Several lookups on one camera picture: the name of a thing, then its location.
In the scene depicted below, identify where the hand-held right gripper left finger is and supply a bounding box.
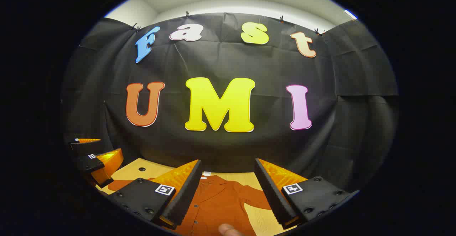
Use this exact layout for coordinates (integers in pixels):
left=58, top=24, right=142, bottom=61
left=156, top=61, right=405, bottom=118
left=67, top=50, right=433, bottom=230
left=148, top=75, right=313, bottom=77
left=108, top=159, right=203, bottom=230

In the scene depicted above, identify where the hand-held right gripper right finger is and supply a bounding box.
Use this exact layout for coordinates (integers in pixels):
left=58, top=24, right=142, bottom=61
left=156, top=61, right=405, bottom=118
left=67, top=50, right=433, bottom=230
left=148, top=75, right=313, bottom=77
left=254, top=158, right=359, bottom=229

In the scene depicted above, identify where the black backdrop cloth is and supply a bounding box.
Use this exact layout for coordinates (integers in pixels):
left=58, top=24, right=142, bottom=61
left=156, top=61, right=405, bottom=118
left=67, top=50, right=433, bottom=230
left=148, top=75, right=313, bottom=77
left=61, top=12, right=399, bottom=194

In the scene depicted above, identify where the orange button shirt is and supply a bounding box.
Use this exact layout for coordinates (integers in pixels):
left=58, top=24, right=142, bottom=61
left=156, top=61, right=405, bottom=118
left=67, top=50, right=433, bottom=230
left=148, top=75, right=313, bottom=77
left=107, top=174, right=275, bottom=236

